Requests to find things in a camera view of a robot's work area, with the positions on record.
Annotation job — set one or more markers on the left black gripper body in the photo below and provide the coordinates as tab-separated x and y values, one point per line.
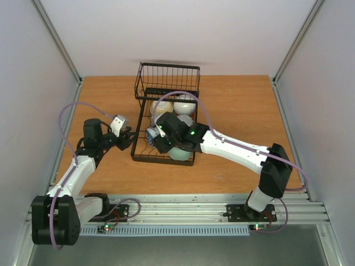
123	145

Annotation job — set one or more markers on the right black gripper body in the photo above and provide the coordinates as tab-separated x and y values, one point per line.
158	142

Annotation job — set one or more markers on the red patterned bowl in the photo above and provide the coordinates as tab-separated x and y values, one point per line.
186	119

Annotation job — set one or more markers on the blue floral patterned bowl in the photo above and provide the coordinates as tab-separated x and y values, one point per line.
151	133

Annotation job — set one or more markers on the light green celadon bowl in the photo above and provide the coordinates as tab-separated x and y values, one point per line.
178	154

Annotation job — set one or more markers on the white bowl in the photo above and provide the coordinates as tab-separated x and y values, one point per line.
184	108

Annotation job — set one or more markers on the blue yellow patterned bowl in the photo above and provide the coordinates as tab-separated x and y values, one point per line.
163	106

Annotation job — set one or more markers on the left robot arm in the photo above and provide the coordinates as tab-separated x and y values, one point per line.
56	217

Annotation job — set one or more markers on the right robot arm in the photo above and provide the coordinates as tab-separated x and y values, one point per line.
270	163

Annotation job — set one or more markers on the left small circuit board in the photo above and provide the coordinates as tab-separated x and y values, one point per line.
105	228

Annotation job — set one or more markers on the small circuit board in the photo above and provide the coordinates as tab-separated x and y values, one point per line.
105	228
258	227

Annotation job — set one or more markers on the right small circuit board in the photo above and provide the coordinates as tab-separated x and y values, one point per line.
258	227

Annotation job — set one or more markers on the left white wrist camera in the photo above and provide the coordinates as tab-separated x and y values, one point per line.
118	123

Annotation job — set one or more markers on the black wire dish rack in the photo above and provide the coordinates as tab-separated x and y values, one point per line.
158	88

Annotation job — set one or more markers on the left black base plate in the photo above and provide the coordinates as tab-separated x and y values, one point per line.
121	211

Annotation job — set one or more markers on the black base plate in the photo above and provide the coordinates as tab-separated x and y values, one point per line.
121	211
238	213

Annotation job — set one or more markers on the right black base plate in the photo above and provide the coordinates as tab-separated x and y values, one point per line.
238	213

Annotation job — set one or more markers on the light blue slotted cable duct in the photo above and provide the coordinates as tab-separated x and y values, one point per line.
168	230

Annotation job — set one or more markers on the left aluminium corner post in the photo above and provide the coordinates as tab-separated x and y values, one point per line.
38	5

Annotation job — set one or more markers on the aluminium corner post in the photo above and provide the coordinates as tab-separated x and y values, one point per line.
301	34
38	5

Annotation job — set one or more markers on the aluminium frame rail base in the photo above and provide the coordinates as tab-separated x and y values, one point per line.
208	208

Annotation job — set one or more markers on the right aluminium corner post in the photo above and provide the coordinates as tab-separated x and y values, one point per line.
301	34

